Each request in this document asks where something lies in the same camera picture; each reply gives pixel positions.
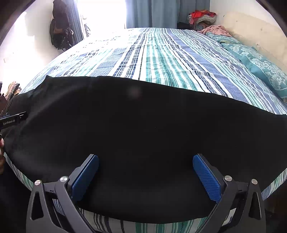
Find black pants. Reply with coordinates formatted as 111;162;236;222
3;77;286;223

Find person's left hand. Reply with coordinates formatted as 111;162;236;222
0;138;6;174

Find clothes pile on cabinet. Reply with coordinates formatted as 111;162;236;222
5;82;21;101

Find hanging dark bags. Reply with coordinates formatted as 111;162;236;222
50;1;74;51

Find teal patterned pillow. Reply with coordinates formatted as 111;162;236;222
206;32;286;99

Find blue curtain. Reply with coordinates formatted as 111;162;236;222
126;0;210;28

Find cream headboard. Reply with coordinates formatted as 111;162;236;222
222;12;287;72

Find pink cloth on bed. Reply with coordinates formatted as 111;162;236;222
198;25;232;37

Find red clothes pile in corner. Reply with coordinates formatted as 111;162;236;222
187;10;217;31

